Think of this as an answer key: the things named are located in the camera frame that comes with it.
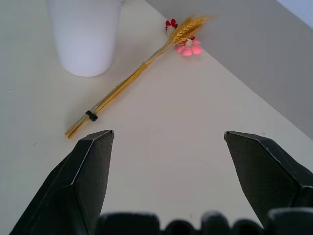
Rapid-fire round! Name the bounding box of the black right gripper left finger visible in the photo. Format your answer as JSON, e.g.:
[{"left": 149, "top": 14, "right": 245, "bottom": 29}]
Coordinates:
[{"left": 9, "top": 129, "right": 115, "bottom": 235}]

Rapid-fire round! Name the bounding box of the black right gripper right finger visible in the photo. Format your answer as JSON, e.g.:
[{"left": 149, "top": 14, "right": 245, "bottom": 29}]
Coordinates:
[{"left": 224, "top": 131, "right": 313, "bottom": 231}]

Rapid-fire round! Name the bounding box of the white vase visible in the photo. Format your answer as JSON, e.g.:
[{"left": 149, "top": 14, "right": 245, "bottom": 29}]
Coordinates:
[{"left": 46, "top": 0, "right": 123, "bottom": 77}]

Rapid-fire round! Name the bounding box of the dried wheat flower bouquet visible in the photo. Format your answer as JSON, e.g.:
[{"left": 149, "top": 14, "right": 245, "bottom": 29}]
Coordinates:
[{"left": 64, "top": 14, "right": 213, "bottom": 140}]

